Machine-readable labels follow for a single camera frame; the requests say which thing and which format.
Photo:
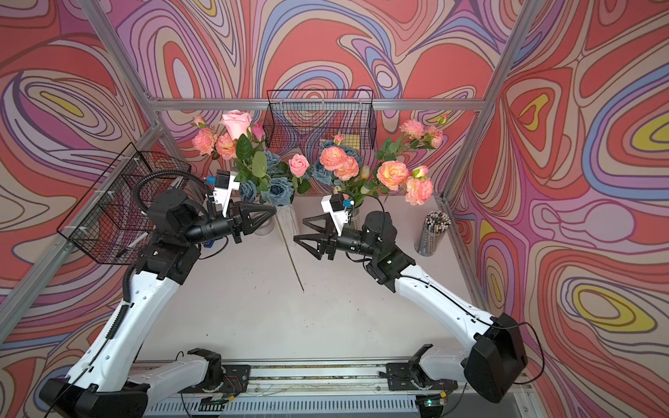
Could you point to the left black wire basket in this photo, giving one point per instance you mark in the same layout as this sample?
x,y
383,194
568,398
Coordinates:
x,y
107,225

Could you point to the metal mesh pencil cup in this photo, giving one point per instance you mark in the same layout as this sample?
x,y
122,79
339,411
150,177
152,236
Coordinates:
x,y
435,226

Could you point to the light pink rose stem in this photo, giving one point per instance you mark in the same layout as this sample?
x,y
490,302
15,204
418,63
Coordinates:
x,y
238,124

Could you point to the pink peach rose spray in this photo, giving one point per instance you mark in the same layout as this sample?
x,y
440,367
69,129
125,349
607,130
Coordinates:
x,y
214,142

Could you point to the yellow sponge in basket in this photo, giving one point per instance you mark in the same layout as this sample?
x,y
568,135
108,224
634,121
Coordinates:
x,y
352,141

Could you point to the black wire basket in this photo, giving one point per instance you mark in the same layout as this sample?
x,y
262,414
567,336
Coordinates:
x,y
107,225
306,118

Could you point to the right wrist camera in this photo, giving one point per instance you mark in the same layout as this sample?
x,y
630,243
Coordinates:
x,y
339,208

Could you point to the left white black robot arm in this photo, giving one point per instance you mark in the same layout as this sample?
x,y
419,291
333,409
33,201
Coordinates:
x,y
183,209

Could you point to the clear glass vase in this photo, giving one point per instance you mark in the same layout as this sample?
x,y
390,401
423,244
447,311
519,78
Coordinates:
x,y
354,218

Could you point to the white ribbed ceramic vase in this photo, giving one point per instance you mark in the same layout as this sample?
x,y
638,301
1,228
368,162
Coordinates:
x,y
287,220

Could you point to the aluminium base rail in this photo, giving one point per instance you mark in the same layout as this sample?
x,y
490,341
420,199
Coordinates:
x,y
319,384

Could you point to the peach rose bouquet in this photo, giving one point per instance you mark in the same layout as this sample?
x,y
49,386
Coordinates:
x,y
342,168

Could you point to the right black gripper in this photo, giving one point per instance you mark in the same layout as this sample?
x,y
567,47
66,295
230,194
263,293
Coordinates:
x,y
316,253

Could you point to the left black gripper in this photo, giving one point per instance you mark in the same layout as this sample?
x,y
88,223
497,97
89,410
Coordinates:
x,y
249,226

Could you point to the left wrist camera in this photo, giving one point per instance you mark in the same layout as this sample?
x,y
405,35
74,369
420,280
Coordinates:
x,y
224,184

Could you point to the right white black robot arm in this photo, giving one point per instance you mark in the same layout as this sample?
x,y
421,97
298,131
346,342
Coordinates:
x,y
493,354

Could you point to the clear tape roll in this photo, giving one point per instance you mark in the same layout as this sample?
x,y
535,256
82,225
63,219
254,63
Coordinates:
x,y
266,228

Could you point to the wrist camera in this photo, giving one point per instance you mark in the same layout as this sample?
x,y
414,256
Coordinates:
x,y
339,208
224,184

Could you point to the blue rose bouquet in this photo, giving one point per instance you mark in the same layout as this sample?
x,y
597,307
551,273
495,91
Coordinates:
x,y
281,181

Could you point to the magenta rose bud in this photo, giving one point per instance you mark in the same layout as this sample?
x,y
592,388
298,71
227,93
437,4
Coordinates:
x,y
258,132

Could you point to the back black wire basket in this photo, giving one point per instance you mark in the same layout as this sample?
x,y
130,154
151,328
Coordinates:
x,y
306,118

